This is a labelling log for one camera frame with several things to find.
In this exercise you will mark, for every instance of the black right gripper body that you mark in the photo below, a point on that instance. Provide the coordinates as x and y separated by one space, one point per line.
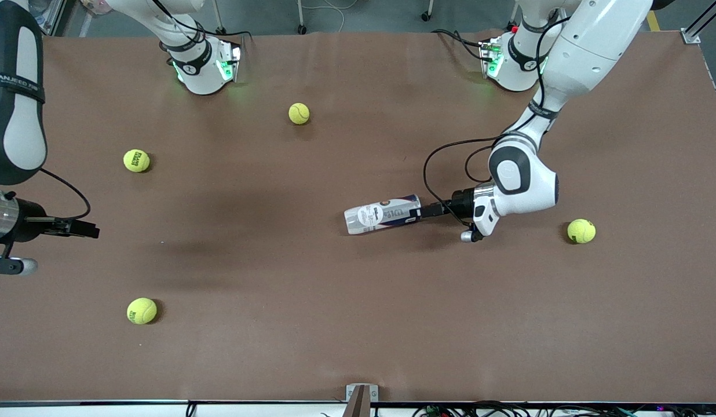
25 226

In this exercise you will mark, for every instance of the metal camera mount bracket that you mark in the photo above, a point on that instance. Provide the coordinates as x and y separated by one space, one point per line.
372 394

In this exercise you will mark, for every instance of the aluminium frame profile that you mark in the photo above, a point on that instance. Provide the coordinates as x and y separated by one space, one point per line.
691 36
54 14

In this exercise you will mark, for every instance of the clear labelled tennis ball can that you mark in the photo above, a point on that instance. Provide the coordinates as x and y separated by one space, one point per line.
381 215

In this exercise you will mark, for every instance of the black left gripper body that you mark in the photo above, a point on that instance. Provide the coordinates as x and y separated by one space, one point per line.
462 204

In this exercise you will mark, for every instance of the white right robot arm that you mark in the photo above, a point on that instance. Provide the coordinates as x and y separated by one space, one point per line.
22 116

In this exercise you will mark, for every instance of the stand leg with caster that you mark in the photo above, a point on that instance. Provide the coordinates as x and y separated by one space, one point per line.
428 17
302 28
220 28

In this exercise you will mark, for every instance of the yellow tennis ball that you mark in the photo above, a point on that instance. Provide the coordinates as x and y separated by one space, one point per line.
136 160
581 231
141 311
299 113

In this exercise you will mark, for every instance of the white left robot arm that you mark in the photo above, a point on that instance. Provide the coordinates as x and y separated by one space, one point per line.
590 52

